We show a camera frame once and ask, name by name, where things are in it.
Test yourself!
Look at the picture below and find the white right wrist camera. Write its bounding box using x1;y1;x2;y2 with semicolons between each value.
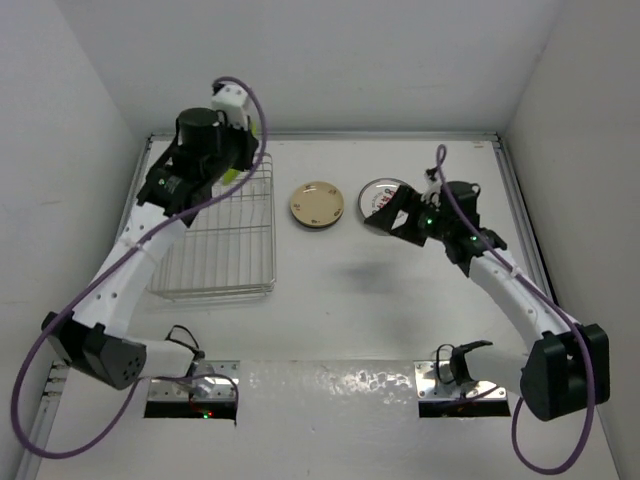
421;167;442;204

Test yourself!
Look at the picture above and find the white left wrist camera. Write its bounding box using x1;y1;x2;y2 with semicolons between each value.
211;83;250;131

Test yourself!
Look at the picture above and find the beige plate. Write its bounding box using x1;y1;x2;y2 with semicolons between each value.
289;181;345;229

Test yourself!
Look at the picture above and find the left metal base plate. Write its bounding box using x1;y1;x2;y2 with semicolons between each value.
147;360;241;403

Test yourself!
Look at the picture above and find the large white plate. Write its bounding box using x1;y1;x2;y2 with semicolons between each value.
357;177;406;219

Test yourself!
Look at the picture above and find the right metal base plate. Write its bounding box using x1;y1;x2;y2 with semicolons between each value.
414;360;507;402

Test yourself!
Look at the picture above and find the metal wire dish rack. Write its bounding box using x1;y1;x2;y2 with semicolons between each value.
147;154;276;302

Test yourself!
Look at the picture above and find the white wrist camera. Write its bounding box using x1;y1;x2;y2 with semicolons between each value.
211;83;250;131
421;167;442;204

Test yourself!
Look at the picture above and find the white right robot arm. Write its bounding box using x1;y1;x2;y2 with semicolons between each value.
364;181;610;421

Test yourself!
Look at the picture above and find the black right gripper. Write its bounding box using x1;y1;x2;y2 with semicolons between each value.
365;183;453;246

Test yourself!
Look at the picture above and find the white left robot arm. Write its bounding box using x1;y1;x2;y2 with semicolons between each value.
41;104;258;390

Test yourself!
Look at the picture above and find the lime green plate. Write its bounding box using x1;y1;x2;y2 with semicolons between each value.
222;125;259;186

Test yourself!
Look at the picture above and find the metal base plate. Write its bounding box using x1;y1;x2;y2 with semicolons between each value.
414;360;507;402
147;360;241;403

